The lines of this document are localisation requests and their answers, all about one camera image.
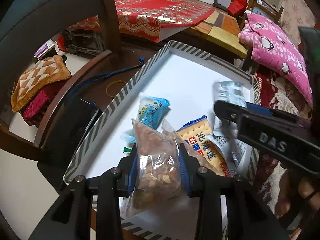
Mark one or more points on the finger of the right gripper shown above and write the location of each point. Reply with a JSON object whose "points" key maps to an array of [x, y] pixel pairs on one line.
{"points": [[260, 116]]}

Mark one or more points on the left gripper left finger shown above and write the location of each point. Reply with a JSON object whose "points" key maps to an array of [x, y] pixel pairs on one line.
{"points": [[70, 215]]}

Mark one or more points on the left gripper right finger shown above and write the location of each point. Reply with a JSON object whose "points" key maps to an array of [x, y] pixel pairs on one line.
{"points": [[248, 217]]}

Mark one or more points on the yellow cracker packet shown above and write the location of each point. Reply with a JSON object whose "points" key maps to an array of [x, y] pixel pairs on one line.
{"points": [[194, 133]]}

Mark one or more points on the white silver snack packet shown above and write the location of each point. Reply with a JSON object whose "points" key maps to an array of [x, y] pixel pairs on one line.
{"points": [[224, 136]]}

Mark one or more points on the clear bag of nuts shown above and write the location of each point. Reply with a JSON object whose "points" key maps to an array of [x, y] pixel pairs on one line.
{"points": [[159, 178]]}

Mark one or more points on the red floral blanket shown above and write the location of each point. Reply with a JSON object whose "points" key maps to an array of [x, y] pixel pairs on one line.
{"points": [[276, 92]]}

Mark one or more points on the striped white tray box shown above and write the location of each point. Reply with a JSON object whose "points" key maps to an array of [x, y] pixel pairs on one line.
{"points": [[184, 76]]}

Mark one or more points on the blue snack packet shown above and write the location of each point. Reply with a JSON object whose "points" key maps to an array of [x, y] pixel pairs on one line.
{"points": [[151, 110]]}

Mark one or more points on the pink penguin pillow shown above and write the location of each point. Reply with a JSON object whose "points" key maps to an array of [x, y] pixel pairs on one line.
{"points": [[273, 49]]}

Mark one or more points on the yellow rubber band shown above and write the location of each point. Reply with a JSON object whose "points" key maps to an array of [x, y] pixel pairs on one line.
{"points": [[114, 87]]}

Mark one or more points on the red embroidered cloth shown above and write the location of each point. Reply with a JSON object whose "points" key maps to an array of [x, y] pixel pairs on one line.
{"points": [[155, 20]]}

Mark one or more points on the orange checkered cushion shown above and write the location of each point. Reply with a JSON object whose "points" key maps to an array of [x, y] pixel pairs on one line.
{"points": [[49, 70]]}

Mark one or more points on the dark wooden chair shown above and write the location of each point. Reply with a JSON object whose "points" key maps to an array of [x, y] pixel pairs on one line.
{"points": [[31, 26]]}

